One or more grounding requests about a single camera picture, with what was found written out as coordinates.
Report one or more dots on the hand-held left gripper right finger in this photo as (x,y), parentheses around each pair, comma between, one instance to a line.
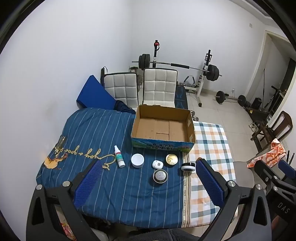
(209,183)

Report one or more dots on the red and yellow snack packet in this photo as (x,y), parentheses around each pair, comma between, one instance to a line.
(68,231)

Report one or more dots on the metal can with strainer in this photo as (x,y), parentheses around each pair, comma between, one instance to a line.
(159,176)

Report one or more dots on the metal bucket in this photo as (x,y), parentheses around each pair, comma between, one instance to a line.
(133,70)

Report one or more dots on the long barbell with black plates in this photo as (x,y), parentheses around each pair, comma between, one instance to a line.
(212,72)

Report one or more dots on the plaid checked sheet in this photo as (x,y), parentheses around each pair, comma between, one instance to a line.
(208,143)

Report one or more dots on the blue striped blanket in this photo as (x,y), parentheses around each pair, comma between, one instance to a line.
(101,134)

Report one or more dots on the pair of white shoes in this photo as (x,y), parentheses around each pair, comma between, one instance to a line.
(254,126)

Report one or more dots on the black patterned round tin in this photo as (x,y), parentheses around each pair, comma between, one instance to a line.
(188,167)

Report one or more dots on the black and blue bench pad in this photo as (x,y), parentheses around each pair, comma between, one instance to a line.
(181,97)

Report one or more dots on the white weight bench rack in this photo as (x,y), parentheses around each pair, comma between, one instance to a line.
(200,89)

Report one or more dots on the small dumbbell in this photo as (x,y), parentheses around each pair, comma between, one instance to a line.
(195,116)

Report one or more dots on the grey upholstered seat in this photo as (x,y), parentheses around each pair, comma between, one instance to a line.
(242,176)

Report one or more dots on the white door frame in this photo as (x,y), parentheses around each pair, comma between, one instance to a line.
(260,60)

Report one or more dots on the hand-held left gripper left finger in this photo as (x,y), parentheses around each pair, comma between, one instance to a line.
(89,183)

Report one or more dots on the blue foam cushion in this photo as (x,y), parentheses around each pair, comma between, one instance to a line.
(94,92)

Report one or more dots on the white spray bottle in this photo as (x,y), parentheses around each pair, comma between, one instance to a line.
(119,157)

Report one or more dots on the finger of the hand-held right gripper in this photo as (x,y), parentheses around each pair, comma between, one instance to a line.
(266,171)
(286,165)

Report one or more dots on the gold round tin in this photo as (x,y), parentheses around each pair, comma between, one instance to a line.
(171,159)

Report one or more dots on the dark wooden chair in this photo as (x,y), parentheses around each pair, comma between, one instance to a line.
(281,124)

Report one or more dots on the small black speaker box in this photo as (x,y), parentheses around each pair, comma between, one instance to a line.
(257,103)

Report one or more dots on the dark blue cloth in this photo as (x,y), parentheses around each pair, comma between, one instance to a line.
(123,107)

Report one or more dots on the white round jar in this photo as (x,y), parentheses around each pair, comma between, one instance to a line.
(137,160)

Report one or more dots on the black exercise machine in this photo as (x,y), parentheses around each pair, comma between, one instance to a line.
(259,113)

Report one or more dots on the white padded chair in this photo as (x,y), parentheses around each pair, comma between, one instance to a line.
(159,85)
(121,88)

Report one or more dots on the cardboard box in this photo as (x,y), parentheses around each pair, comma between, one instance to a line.
(159,129)

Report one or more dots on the short barbell with black plates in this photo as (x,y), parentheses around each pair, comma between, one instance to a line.
(241,100)

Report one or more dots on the small white rounded case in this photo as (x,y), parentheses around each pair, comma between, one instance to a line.
(157,164)

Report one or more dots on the orange floral cloth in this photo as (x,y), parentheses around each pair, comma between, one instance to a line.
(268,156)

